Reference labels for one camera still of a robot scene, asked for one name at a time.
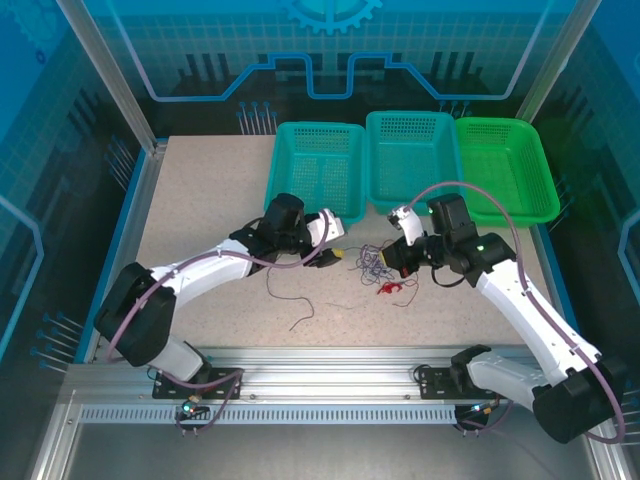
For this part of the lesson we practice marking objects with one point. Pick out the grey metal shelf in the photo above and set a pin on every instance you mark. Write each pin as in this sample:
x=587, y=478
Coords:
x=325, y=455

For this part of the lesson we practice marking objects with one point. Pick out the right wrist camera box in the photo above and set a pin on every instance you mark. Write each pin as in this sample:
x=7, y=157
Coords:
x=412, y=227

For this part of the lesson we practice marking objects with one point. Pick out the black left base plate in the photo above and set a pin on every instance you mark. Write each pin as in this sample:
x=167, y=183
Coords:
x=225, y=387

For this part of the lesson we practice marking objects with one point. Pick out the aluminium mounting rail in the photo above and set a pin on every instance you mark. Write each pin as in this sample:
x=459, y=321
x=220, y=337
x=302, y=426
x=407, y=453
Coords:
x=325, y=372

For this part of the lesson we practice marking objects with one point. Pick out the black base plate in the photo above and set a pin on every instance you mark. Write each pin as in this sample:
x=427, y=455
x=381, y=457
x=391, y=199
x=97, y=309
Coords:
x=225, y=387
x=435, y=382

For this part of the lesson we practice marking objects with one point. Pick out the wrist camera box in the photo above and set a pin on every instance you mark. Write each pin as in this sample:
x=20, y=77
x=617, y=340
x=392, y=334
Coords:
x=337, y=227
x=412, y=227

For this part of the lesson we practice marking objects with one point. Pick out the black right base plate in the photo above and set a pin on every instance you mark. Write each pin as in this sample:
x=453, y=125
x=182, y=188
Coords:
x=435, y=382

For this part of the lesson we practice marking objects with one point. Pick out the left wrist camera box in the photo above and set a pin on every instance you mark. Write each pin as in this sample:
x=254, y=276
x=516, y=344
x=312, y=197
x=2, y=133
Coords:
x=337, y=227

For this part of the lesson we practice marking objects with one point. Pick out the green plastic basket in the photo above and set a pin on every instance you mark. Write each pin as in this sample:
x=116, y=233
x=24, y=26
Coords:
x=505, y=165

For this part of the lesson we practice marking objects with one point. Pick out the aluminium frame post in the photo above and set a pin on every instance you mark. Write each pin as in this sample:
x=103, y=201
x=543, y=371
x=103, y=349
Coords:
x=555, y=60
x=115, y=75

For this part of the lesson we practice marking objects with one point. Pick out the small lit connector module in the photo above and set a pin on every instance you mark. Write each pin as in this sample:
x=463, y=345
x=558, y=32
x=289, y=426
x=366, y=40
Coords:
x=482, y=409
x=189, y=407

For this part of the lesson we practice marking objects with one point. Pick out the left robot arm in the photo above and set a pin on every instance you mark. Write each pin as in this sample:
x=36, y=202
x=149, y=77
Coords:
x=200, y=272

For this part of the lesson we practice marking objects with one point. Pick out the teal plastic basket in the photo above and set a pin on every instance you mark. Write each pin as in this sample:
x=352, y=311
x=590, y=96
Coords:
x=315, y=165
x=410, y=160

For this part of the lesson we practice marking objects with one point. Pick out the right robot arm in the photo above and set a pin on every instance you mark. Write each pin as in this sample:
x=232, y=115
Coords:
x=505, y=300

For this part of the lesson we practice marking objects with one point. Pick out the aluminium side beam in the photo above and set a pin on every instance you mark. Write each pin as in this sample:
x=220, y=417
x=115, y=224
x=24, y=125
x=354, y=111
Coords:
x=547, y=250
x=135, y=220

